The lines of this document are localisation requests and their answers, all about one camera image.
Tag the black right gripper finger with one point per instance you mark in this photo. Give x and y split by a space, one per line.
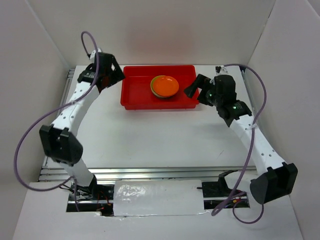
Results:
202 99
200 82

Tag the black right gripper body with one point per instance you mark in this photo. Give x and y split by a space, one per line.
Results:
213 98

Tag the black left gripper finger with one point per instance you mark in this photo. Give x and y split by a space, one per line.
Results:
110 80
117 73

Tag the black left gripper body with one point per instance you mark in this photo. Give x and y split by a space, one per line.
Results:
110 71

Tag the orange plate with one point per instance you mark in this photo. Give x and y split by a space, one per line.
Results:
166 86

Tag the green plate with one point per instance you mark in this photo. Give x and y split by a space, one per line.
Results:
152 87

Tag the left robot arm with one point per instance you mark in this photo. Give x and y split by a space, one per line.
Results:
59 139

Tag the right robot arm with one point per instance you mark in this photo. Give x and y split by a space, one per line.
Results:
275 178

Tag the red plastic bin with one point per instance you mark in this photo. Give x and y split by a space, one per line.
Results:
136 93

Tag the white foil cover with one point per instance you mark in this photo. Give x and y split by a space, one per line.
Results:
158 198

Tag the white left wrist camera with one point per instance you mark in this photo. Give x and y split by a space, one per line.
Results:
92 55

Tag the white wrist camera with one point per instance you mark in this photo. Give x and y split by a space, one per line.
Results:
221 70
92 55

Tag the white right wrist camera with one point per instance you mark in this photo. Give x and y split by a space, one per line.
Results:
221 70

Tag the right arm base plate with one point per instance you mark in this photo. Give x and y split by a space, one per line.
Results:
214 190

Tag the aluminium rail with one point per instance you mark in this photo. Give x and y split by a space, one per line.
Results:
157 173

